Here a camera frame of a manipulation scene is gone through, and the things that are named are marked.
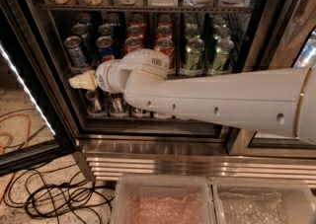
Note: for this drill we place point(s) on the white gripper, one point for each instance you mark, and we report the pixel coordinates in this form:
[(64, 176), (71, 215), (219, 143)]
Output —
[(102, 76)]

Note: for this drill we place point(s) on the blue pepsi can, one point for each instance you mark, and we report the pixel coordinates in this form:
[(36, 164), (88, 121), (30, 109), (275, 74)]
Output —
[(105, 48)]

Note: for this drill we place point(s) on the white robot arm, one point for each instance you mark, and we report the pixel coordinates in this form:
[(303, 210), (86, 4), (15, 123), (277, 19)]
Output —
[(280, 102)]

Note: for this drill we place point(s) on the bottom shelf middle can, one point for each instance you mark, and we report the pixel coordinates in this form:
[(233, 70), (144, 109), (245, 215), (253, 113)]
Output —
[(118, 106)]

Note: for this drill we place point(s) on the second row diet pepsi can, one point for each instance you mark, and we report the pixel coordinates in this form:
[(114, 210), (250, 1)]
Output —
[(82, 31)]

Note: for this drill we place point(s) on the open fridge glass door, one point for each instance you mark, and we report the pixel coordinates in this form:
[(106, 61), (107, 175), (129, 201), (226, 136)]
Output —
[(40, 135)]

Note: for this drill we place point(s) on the front red coca-cola can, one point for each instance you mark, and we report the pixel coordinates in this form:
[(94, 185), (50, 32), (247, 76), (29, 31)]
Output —
[(166, 46)]

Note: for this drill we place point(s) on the front left green can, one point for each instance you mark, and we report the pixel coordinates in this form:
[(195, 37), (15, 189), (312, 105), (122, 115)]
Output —
[(193, 54)]

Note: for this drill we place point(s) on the green can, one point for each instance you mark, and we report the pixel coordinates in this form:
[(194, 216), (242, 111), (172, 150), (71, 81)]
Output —
[(222, 53), (193, 54)]

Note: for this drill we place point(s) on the front right green can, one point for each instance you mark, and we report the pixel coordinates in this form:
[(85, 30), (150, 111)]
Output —
[(222, 53)]

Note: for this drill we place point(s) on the left clear plastic bin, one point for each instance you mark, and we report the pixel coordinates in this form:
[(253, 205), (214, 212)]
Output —
[(162, 199)]

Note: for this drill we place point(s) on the clear plastic bin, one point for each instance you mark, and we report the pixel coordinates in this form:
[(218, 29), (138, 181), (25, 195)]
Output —
[(263, 201), (162, 199)]

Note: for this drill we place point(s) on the right clear plastic bin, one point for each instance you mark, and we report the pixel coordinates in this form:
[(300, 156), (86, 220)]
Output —
[(263, 201)]

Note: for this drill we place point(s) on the upper wire shelf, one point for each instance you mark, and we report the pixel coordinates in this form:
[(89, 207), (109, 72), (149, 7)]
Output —
[(151, 9)]

